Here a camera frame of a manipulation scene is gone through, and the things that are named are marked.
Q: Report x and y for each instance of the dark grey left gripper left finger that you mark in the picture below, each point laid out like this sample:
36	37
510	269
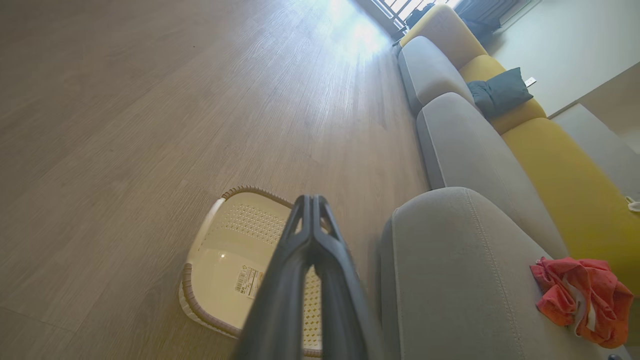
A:
280	310

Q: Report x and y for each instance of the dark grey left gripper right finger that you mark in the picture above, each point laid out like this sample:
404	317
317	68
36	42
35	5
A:
342	310

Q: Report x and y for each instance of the plain red garment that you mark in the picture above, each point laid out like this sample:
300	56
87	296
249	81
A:
555	272

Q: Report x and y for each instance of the red garment with white stripes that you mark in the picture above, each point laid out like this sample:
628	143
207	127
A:
600	310

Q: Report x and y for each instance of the grey sofa seat cushion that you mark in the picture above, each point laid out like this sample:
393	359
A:
450	280
430	70
465	145

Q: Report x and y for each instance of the white barcode sticker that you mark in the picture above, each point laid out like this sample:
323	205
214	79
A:
248	281

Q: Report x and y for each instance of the white woven laundry basket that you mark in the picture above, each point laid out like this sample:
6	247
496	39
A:
225	260

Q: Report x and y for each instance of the dark teal throw pillow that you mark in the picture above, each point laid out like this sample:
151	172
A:
500	92

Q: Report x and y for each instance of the small white object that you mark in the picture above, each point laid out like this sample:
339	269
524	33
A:
530	82

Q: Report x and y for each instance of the black bag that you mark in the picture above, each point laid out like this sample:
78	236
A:
417	15

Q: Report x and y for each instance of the large window with railing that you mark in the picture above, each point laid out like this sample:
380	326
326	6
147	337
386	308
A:
400	7

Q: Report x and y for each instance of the white cloth item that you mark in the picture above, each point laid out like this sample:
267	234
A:
634	205

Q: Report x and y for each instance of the dark grey curtain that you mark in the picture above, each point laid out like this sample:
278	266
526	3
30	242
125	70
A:
485	17

